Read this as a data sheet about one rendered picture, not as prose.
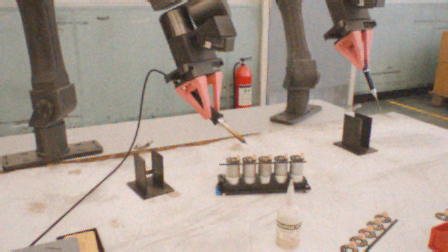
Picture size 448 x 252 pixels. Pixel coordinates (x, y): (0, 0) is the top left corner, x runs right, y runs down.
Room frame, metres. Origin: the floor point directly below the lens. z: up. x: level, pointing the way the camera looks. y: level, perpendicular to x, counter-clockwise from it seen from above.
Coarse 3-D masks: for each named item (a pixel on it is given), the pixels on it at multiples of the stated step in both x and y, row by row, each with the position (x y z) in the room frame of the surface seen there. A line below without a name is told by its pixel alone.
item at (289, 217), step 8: (288, 192) 0.49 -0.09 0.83; (288, 200) 0.49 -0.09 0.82; (280, 208) 0.49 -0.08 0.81; (288, 208) 0.48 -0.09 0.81; (296, 208) 0.49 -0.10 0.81; (280, 216) 0.48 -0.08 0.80; (288, 216) 0.48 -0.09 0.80; (296, 216) 0.48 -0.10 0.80; (280, 224) 0.48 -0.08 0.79; (288, 224) 0.48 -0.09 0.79; (296, 224) 0.48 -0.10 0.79; (280, 232) 0.48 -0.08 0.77; (288, 232) 0.48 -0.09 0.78; (296, 232) 0.48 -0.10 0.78; (280, 240) 0.48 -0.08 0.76; (288, 240) 0.48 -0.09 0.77; (296, 240) 0.48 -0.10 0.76; (288, 248) 0.48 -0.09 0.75; (296, 248) 0.48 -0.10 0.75
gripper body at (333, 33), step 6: (330, 12) 0.93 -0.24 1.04; (336, 24) 0.88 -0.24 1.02; (342, 24) 0.86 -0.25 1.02; (366, 24) 0.90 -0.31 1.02; (372, 24) 0.91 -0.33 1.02; (330, 30) 0.89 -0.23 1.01; (336, 30) 0.89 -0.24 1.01; (324, 36) 0.91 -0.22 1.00; (330, 36) 0.90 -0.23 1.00; (336, 36) 0.91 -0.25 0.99
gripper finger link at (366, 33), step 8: (344, 24) 0.87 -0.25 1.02; (352, 24) 0.87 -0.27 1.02; (360, 24) 0.88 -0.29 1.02; (344, 32) 0.86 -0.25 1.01; (368, 32) 0.88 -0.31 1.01; (368, 40) 0.87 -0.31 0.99; (352, 48) 0.91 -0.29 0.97; (368, 48) 0.87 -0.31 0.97; (368, 56) 0.87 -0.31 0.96; (368, 64) 0.86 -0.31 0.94
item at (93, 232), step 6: (96, 228) 0.51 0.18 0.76; (66, 234) 0.49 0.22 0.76; (72, 234) 0.50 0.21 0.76; (78, 234) 0.49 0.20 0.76; (84, 234) 0.49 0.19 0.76; (90, 234) 0.49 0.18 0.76; (96, 234) 0.51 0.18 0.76; (84, 240) 0.48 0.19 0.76; (90, 240) 0.48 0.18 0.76; (96, 240) 0.50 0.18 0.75; (84, 246) 0.46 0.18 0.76; (90, 246) 0.46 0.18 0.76; (96, 246) 0.46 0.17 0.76; (102, 246) 0.47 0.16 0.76
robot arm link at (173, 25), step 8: (176, 8) 0.76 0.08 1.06; (184, 8) 0.76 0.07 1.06; (168, 16) 0.75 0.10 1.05; (176, 16) 0.75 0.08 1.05; (184, 16) 0.75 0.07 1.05; (192, 16) 0.75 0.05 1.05; (168, 24) 0.74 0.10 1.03; (176, 24) 0.74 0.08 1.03; (184, 24) 0.74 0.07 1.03; (192, 24) 0.76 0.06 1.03; (168, 32) 0.74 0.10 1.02; (176, 32) 0.74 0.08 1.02; (184, 32) 0.74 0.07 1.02; (168, 40) 0.75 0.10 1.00
